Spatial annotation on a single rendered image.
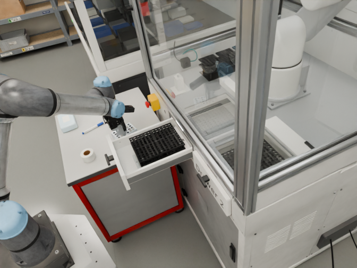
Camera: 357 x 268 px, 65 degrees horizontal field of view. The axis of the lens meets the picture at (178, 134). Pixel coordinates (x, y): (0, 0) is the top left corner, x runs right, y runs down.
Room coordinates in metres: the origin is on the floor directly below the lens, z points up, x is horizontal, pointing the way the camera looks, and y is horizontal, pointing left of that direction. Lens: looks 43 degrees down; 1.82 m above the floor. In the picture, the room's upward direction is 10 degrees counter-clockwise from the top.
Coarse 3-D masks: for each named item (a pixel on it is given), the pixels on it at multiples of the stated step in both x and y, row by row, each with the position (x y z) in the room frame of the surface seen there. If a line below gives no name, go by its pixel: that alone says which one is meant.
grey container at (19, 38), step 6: (18, 30) 4.62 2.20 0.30; (24, 30) 4.55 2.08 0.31; (0, 36) 4.54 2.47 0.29; (6, 36) 4.58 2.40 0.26; (12, 36) 4.59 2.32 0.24; (18, 36) 4.35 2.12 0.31; (24, 36) 4.40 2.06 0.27; (0, 42) 4.29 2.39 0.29; (6, 42) 4.30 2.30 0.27; (12, 42) 4.32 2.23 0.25; (18, 42) 4.34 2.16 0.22; (24, 42) 4.36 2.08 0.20; (6, 48) 4.30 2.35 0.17; (12, 48) 4.32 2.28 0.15
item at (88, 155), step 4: (88, 148) 1.10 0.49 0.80; (84, 152) 1.08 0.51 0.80; (88, 152) 1.09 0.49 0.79; (92, 152) 1.07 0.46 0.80; (84, 156) 1.05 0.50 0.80; (88, 156) 1.04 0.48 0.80; (92, 156) 1.05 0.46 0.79; (84, 160) 1.04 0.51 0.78; (88, 160) 1.04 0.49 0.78; (92, 160) 1.05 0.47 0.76
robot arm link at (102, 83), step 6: (96, 78) 1.17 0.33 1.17; (102, 78) 1.16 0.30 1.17; (108, 78) 1.17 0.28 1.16; (96, 84) 1.13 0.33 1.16; (102, 84) 1.13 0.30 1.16; (108, 84) 1.14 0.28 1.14; (102, 90) 1.11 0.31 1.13; (108, 90) 1.13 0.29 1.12; (108, 96) 1.13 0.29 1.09; (114, 96) 1.15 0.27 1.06
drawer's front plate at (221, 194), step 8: (192, 152) 0.84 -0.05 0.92; (200, 160) 0.78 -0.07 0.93; (200, 168) 0.77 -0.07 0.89; (208, 168) 0.73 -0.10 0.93; (208, 176) 0.70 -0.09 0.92; (216, 184) 0.64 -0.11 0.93; (216, 192) 0.64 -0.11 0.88; (224, 192) 0.60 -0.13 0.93; (224, 200) 0.58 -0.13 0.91; (224, 208) 0.58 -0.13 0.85
